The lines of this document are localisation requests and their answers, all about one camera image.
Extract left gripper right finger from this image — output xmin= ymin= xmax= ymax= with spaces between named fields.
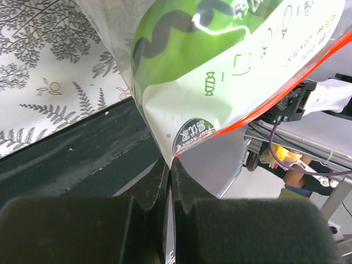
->
xmin=170 ymin=158 xmax=344 ymax=263

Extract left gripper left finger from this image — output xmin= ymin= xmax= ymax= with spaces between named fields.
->
xmin=1 ymin=159 xmax=169 ymax=263

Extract clear zip top bag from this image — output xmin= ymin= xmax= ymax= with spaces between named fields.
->
xmin=78 ymin=1 xmax=351 ymax=197

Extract green fake melon black stripes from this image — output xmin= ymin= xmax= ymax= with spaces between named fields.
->
xmin=132 ymin=1 xmax=280 ymax=89

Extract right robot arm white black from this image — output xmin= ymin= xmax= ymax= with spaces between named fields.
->
xmin=258 ymin=73 xmax=351 ymax=125

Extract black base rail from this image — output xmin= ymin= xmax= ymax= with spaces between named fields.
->
xmin=1 ymin=99 xmax=161 ymax=204

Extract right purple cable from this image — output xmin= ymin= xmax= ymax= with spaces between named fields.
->
xmin=268 ymin=125 xmax=352 ymax=177

